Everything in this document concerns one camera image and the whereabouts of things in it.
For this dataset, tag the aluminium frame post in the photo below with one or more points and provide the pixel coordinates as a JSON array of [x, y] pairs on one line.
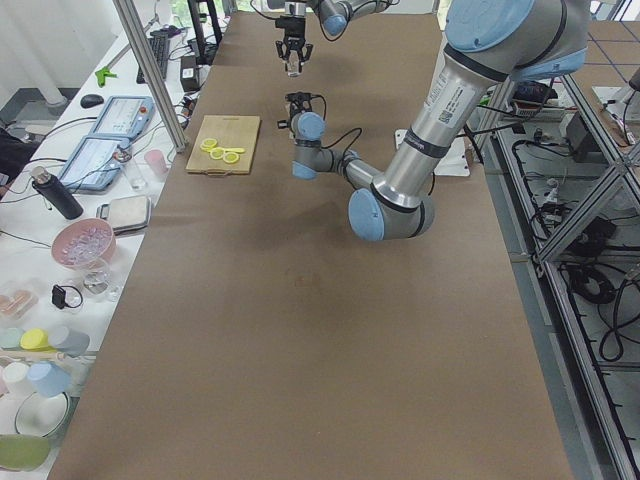
[[133, 28]]

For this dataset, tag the middle lemon slice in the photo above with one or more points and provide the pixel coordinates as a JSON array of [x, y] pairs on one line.
[[217, 153]]

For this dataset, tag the pink plastic cup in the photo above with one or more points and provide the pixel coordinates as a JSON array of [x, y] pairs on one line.
[[156, 161]]

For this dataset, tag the silver kitchen scale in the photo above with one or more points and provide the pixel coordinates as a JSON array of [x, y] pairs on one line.
[[127, 214]]

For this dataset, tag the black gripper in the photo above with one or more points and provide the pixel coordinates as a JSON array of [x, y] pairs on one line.
[[291, 28], [300, 102]]

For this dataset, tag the bamboo cutting board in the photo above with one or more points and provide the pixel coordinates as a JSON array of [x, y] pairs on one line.
[[236, 131]]

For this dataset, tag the blue teach pendant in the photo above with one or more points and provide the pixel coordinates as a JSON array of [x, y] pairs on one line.
[[124, 116], [94, 164]]

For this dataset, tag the green bowl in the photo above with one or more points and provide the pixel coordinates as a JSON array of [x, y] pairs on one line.
[[23, 452]]

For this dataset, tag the lower blue teach pendant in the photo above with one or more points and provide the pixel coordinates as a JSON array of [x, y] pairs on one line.
[[94, 164]]

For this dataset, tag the clear drinking glass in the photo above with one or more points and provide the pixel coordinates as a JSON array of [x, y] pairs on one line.
[[134, 176]]

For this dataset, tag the yellow plastic cup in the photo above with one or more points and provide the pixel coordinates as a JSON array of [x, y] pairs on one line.
[[35, 339]]

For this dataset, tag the clear glass beaker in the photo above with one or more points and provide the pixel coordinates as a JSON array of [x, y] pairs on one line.
[[293, 67]]

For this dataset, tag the far lemon slice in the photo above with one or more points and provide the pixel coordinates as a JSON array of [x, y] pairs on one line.
[[208, 144]]

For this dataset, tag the grey plastic cup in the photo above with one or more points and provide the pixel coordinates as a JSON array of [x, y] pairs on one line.
[[69, 340]]

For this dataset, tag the upper blue teach pendant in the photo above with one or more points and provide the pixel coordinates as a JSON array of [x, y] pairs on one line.
[[124, 116]]

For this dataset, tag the pink bowl with ice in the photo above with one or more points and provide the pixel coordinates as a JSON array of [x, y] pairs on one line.
[[83, 242]]

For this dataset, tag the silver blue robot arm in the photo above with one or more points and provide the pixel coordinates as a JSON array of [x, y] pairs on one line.
[[333, 16], [488, 42]]

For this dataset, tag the black computer mouse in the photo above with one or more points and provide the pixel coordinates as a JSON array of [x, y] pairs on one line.
[[91, 100]]

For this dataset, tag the lemon slice near handle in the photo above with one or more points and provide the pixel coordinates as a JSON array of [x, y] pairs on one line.
[[231, 158]]

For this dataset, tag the black water bottle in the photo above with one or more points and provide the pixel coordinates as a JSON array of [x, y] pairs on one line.
[[50, 187]]

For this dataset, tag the light blue plastic cup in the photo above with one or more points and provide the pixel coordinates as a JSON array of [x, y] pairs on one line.
[[48, 379]]

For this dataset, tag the black keyboard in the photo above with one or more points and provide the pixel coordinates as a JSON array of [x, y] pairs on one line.
[[159, 44]]

